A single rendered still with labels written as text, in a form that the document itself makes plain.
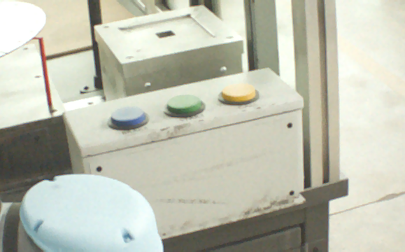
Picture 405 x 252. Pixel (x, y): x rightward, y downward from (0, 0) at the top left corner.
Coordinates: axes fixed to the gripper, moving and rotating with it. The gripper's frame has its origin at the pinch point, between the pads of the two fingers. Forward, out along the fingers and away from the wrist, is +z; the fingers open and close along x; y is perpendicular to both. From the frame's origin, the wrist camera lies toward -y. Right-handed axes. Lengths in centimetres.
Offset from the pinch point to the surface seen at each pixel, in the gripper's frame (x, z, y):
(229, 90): 31.3, -13.8, -22.3
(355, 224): 0, 88, -120
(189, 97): 30.6, -12.3, -17.5
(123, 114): 30.8, -10.4, -9.3
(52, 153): 21.4, 8.9, -7.3
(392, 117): -46, 101, -172
